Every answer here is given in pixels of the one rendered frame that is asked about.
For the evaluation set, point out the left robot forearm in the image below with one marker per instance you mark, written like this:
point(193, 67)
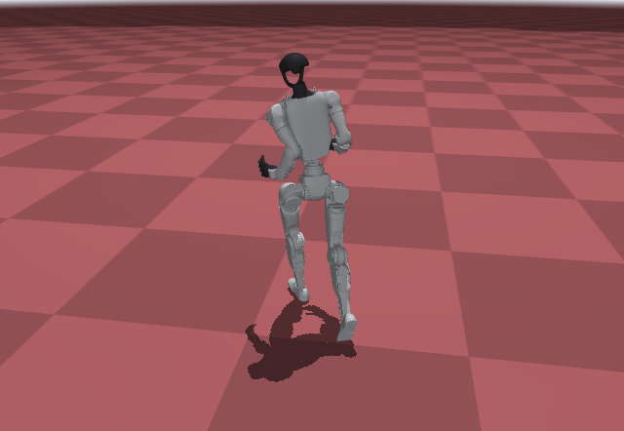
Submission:
point(287, 164)

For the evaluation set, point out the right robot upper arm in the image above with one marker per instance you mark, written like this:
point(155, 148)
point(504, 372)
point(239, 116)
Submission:
point(342, 135)

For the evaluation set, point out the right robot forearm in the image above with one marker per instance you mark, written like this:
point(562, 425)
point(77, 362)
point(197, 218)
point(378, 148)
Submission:
point(342, 149)

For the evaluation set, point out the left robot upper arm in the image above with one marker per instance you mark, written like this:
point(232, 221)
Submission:
point(275, 117)

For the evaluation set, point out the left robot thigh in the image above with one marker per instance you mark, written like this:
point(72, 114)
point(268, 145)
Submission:
point(290, 196)

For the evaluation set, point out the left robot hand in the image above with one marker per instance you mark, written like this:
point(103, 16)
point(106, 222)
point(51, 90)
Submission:
point(264, 167)

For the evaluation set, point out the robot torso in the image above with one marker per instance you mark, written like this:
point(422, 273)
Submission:
point(309, 121)

